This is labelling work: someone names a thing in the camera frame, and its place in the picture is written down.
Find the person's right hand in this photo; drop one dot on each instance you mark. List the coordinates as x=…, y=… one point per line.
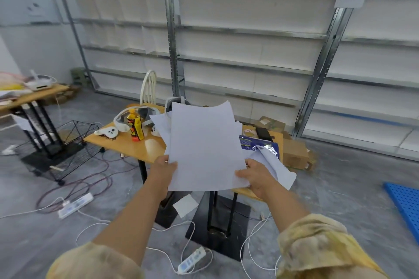
x=259, y=179

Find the person's left hand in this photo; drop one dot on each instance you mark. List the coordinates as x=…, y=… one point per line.
x=159, y=175

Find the person's left thumb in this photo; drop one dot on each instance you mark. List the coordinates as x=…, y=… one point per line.
x=171, y=166

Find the person's right thumb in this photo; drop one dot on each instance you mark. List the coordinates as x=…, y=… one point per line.
x=244, y=175

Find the stack of white paper sheets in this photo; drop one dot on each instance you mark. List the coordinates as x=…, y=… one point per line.
x=204, y=148

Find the person's left forearm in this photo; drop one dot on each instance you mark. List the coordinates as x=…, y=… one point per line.
x=131, y=220

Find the person's right forearm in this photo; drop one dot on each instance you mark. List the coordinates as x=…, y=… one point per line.
x=284, y=207

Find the blue plastic packet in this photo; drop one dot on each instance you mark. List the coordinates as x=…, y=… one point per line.
x=250, y=143

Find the wooden table with black legs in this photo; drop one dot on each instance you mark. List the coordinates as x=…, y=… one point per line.
x=137, y=148

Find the white VR controller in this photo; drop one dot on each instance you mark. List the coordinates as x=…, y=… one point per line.
x=107, y=131
x=154, y=131

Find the small white paper sheet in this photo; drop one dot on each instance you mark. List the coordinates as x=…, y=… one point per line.
x=185, y=206

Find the black rectangular device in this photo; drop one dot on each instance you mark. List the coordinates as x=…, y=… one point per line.
x=263, y=134

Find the yellow bottle with red label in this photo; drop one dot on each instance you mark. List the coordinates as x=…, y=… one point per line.
x=136, y=125

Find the brown cardboard box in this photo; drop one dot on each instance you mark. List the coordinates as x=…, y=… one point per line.
x=296, y=154

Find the flat cardboard box with label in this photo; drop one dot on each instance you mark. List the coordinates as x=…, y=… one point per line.
x=270, y=124

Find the white VR headset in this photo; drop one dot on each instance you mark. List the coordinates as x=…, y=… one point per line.
x=126, y=118

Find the white chair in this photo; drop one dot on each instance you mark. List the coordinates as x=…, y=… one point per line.
x=149, y=87

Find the white power strip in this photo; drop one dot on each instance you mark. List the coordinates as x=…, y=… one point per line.
x=76, y=205
x=192, y=259

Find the yellow patterned right sleeve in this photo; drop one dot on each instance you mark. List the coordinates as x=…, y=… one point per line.
x=324, y=249

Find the yellow patterned sleeve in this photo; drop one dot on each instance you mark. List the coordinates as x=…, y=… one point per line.
x=324, y=249
x=95, y=264

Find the yellow patterned left sleeve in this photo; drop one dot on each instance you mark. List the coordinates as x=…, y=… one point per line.
x=95, y=264

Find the green plastic stool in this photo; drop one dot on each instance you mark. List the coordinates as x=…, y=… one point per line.
x=78, y=76

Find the metal shelving unit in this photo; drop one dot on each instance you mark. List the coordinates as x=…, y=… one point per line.
x=121, y=36
x=252, y=46
x=376, y=69

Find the wooden side table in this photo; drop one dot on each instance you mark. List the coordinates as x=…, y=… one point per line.
x=36, y=95

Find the white headset device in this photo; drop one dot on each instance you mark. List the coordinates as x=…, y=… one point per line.
x=40, y=83

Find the blue plastic pallet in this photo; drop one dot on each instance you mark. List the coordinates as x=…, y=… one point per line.
x=405, y=207

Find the whiteboard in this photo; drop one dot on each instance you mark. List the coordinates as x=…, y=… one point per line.
x=27, y=1

